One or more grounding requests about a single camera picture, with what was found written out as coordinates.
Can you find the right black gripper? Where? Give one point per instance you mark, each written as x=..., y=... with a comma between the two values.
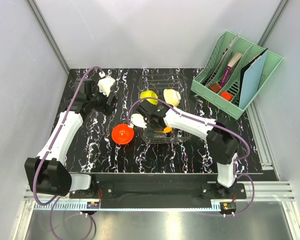
x=147, y=120

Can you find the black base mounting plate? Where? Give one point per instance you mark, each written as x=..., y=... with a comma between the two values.
x=154, y=192

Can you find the black clipboard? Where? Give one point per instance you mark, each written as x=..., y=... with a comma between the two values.
x=250, y=72

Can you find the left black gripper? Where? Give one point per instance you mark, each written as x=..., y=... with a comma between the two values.
x=108, y=108

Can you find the orange red box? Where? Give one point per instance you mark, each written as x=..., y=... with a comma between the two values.
x=227, y=96

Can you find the wire dish rack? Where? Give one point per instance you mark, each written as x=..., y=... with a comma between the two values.
x=158, y=83

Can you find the green file organizer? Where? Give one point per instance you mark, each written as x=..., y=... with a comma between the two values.
x=235, y=73

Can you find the light blue folder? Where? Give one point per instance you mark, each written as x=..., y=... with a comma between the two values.
x=252, y=80

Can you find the lime green bowl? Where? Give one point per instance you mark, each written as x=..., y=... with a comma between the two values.
x=150, y=96

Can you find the purple book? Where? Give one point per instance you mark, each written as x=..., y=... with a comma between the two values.
x=232, y=62

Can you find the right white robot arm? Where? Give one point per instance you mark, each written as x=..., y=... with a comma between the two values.
x=222, y=144

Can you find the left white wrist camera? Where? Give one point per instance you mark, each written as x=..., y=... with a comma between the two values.
x=105, y=84

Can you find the red brown box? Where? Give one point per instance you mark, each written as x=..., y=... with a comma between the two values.
x=216, y=87

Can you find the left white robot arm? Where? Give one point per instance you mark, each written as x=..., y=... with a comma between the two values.
x=46, y=173

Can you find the orange bowl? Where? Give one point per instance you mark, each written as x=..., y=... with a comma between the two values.
x=122, y=134

